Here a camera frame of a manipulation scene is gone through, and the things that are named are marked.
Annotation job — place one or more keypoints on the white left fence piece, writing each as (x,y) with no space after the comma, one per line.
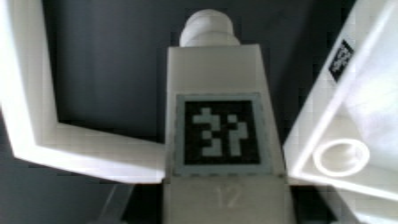
(67,147)

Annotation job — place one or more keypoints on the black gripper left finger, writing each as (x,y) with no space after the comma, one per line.
(132,205)

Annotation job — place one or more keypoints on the white square tabletop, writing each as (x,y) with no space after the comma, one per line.
(342,144)

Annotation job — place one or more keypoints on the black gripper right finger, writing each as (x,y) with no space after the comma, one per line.
(314,212)

